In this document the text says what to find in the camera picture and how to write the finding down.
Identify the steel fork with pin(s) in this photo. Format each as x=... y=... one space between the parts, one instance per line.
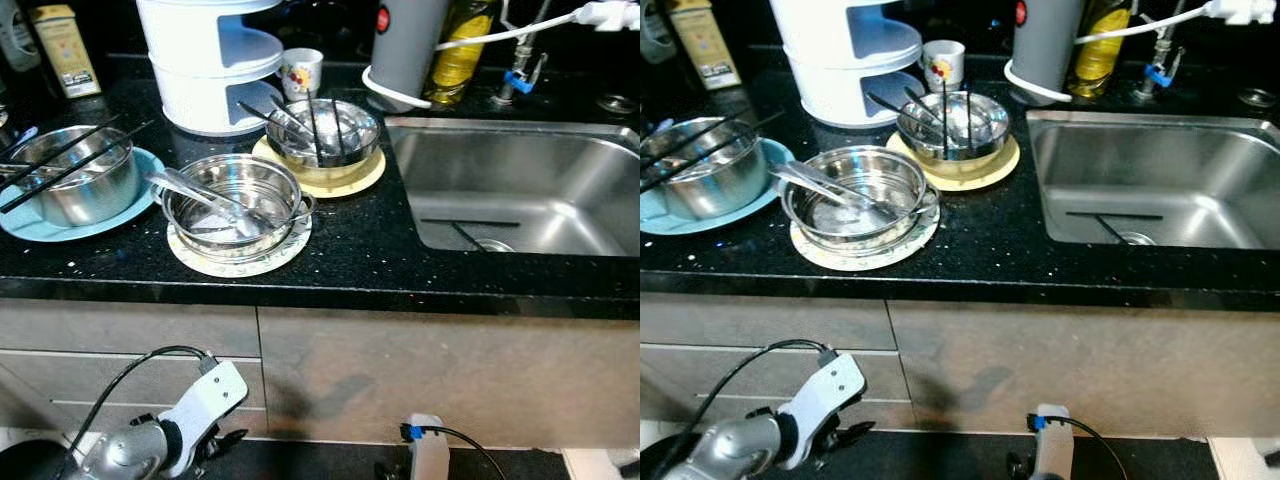
x=880 y=215
x=250 y=225

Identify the steel spoon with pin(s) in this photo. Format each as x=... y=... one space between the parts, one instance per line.
x=900 y=110
x=200 y=195
x=270 y=118
x=925 y=105
x=820 y=187
x=290 y=112

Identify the grey brown base cabinet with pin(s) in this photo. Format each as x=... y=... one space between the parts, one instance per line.
x=1050 y=365
x=420 y=370

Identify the white floral plate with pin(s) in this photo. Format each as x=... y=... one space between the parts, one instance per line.
x=240 y=265
x=865 y=260

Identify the light blue plate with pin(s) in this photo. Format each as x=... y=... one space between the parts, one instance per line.
x=120 y=222
x=755 y=205

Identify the pale yellow plate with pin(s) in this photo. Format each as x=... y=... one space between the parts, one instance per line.
x=365 y=180
x=1000 y=172

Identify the pale yellow bowl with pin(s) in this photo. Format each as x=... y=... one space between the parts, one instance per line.
x=330 y=170
x=960 y=165

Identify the stainless steel sink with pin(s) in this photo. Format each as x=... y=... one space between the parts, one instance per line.
x=520 y=170
x=1160 y=160

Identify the steel bowl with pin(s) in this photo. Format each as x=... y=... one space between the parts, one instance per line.
x=362 y=135
x=995 y=125

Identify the white printed mug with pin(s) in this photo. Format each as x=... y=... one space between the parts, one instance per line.
x=302 y=75
x=943 y=67

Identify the white tiered plastic rack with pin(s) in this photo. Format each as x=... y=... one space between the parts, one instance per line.
x=830 y=55
x=200 y=60

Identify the round metal counter cap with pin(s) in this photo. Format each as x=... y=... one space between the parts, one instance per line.
x=1258 y=97
x=618 y=103

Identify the steel faucet with blue clip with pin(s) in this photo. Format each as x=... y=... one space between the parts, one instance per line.
x=1158 y=73
x=518 y=80

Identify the beige carton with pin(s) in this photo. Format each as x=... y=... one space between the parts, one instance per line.
x=65 y=50
x=705 y=45

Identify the yellow oil bottle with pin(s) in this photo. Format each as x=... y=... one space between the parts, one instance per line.
x=460 y=60
x=1100 y=55

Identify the grey electric kettle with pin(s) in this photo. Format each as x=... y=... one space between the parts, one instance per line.
x=1045 y=35
x=405 y=40

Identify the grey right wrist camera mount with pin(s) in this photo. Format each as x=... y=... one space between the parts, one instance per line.
x=1055 y=445
x=432 y=455

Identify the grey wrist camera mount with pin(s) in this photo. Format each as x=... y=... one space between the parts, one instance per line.
x=215 y=395
x=835 y=385
x=432 y=455
x=1055 y=445

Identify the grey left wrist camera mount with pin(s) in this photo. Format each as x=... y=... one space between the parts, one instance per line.
x=215 y=395
x=835 y=385

